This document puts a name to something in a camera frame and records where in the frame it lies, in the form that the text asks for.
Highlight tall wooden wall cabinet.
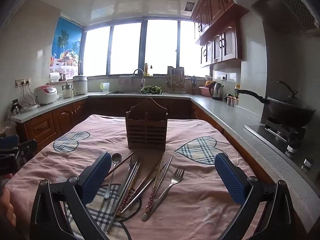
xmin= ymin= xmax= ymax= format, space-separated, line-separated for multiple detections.
xmin=191 ymin=0 xmax=250 ymax=43

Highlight small black device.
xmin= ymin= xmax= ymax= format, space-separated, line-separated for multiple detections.
xmin=11 ymin=99 xmax=23 ymax=113

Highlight black wok lid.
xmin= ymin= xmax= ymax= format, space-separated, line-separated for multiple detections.
xmin=267 ymin=80 xmax=313 ymax=110

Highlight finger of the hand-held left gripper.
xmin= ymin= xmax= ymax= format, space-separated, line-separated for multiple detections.
xmin=0 ymin=134 xmax=19 ymax=153
xmin=14 ymin=140 xmax=38 ymax=167

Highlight range hood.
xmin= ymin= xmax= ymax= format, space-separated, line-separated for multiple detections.
xmin=232 ymin=0 xmax=320 ymax=34

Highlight person's left hand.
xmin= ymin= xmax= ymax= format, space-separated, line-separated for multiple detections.
xmin=0 ymin=187 xmax=13 ymax=228

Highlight steel kitchen faucet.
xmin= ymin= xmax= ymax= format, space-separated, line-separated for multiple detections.
xmin=132 ymin=69 xmax=145 ymax=88

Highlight black power cable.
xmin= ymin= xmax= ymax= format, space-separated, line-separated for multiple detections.
xmin=17 ymin=84 xmax=36 ymax=104

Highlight grey kitchen countertop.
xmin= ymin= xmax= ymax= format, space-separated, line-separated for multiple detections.
xmin=10 ymin=90 xmax=320 ymax=233

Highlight wooden utensil holder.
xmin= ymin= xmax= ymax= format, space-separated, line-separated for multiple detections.
xmin=125 ymin=97 xmax=168 ymax=151

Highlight wooden base cabinets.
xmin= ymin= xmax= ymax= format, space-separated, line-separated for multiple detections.
xmin=17 ymin=96 xmax=225 ymax=153

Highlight small wooden wall cabinet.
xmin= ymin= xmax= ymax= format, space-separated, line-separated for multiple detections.
xmin=200 ymin=20 xmax=243 ymax=68

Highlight pink basin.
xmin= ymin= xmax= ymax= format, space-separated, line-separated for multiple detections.
xmin=199 ymin=86 xmax=213 ymax=97

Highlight kitchen sink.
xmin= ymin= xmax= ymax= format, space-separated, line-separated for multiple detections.
xmin=106 ymin=90 xmax=164 ymax=96

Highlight light wooden chopstick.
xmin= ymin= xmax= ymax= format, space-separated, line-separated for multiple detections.
xmin=135 ymin=159 xmax=162 ymax=194

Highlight brown wooden chopstick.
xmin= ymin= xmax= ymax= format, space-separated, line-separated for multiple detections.
xmin=106 ymin=152 xmax=135 ymax=178

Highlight large metal fork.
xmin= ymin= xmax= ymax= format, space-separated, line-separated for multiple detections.
xmin=141 ymin=168 xmax=185 ymax=222

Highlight pink cloth with plaid hearts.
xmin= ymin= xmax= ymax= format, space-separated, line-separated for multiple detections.
xmin=5 ymin=114 xmax=275 ymax=240

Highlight large kitchen window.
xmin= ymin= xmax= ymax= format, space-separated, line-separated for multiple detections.
xmin=82 ymin=19 xmax=213 ymax=78

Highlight gas stove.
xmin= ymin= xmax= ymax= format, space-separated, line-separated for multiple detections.
xmin=244 ymin=116 xmax=315 ymax=170

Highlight small white kitchen appliance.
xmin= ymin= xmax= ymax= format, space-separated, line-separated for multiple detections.
xmin=62 ymin=81 xmax=75 ymax=98

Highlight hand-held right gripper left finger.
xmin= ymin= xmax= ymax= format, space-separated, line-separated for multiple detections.
xmin=29 ymin=152 xmax=112 ymax=240

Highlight steel electric kettle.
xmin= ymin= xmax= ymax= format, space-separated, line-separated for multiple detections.
xmin=209 ymin=82 xmax=225 ymax=101

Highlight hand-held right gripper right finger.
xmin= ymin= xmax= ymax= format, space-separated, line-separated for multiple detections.
xmin=214 ymin=152 xmax=296 ymax=240

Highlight red and white rice cooker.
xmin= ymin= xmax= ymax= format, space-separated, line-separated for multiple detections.
xmin=34 ymin=85 xmax=59 ymax=105

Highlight large white rice cooker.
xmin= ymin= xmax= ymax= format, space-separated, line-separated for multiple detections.
xmin=72 ymin=75 xmax=88 ymax=96

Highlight wooden cutting board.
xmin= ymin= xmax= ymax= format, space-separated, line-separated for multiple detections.
xmin=167 ymin=66 xmax=185 ymax=80

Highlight black wok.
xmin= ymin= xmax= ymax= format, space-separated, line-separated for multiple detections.
xmin=236 ymin=89 xmax=317 ymax=128

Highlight palm tree roller blind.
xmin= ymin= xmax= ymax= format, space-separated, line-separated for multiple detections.
xmin=50 ymin=17 xmax=83 ymax=74

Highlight metal dish rack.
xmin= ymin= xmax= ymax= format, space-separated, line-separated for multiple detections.
xmin=166 ymin=72 xmax=187 ymax=93

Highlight green leafy vegetables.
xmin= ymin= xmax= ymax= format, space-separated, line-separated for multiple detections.
xmin=139 ymin=85 xmax=162 ymax=94

